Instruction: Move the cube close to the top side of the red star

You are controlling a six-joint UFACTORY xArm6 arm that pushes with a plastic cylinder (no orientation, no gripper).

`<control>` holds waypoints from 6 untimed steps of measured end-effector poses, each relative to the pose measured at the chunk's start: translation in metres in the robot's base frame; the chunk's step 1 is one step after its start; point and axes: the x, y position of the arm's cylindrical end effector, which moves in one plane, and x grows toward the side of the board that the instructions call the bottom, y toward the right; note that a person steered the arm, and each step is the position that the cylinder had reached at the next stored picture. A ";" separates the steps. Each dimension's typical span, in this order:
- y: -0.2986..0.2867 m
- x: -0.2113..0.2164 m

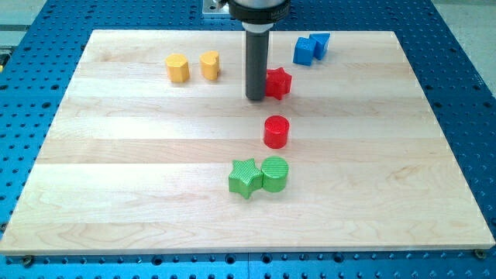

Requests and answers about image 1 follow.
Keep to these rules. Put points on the black robot arm end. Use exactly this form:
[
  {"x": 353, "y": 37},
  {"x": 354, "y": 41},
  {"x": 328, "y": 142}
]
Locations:
[{"x": 258, "y": 16}]

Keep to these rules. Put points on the green star block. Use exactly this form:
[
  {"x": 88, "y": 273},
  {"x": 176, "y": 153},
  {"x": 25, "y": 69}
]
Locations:
[{"x": 245, "y": 178}]

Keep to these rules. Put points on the red star block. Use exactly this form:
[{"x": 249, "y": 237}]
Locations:
[{"x": 278, "y": 83}]

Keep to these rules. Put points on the blue cube block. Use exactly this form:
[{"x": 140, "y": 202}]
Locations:
[{"x": 304, "y": 51}]

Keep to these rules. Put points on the red cylinder block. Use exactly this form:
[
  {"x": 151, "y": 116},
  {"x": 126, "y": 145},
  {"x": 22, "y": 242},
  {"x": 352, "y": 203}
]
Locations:
[{"x": 276, "y": 129}]

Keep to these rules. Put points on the green cylinder block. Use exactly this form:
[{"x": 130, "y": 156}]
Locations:
[{"x": 275, "y": 173}]

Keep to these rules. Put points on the yellow heart block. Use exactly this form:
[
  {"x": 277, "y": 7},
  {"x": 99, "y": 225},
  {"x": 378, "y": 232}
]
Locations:
[{"x": 210, "y": 65}]

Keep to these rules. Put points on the light wooden board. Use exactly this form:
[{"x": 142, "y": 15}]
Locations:
[{"x": 135, "y": 163}]

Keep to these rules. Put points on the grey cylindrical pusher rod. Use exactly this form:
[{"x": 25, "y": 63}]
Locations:
[{"x": 256, "y": 64}]

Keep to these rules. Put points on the yellow hexagon block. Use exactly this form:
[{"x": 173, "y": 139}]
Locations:
[{"x": 177, "y": 67}]

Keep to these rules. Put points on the blue triangular block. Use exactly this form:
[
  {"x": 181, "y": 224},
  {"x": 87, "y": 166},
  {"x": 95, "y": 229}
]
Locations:
[{"x": 321, "y": 44}]

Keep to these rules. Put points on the silver metal mounting plate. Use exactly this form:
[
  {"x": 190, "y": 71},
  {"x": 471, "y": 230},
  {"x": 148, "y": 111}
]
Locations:
[{"x": 214, "y": 8}]

